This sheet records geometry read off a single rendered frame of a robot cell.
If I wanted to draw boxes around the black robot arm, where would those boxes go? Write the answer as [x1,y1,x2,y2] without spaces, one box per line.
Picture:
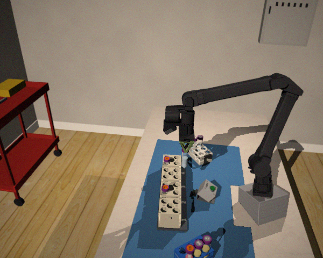
[163,73,304,197]

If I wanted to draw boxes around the white tube rack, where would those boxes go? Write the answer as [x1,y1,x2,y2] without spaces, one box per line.
[188,143,213,165]

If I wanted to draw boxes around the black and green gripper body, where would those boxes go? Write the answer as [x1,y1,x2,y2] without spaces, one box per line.
[179,123,195,142]

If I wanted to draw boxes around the blue sample rack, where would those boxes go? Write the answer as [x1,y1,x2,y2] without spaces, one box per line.
[174,235,214,258]

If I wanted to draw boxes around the blue bench mat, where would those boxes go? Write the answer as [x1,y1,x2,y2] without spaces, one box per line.
[122,139,255,258]

